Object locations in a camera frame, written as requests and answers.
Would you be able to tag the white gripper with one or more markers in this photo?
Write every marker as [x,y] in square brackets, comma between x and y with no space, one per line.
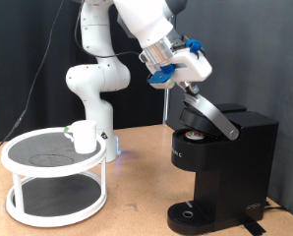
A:
[192,67]

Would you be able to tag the white ceramic mug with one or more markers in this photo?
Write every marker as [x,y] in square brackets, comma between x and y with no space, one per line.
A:
[86,137]

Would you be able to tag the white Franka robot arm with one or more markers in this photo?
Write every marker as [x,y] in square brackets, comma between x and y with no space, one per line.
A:
[143,19]

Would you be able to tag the black Keurig coffee machine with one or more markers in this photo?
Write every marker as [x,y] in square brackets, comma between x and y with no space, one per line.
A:
[241,170]

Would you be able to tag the silver vertical pole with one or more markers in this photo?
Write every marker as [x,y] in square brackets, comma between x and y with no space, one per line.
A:
[167,105]

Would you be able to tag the grey partition board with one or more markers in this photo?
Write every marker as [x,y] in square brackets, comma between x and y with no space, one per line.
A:
[258,39]

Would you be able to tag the black tape strip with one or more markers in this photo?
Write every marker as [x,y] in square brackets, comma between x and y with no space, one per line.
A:
[253,226]

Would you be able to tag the white two-tier turntable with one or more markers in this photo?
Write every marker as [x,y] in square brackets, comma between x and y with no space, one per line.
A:
[54,168]

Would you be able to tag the black backdrop curtain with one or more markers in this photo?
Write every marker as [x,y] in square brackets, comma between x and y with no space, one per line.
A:
[22,42]

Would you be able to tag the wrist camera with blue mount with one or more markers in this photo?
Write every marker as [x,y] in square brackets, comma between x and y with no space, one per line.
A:
[160,78]

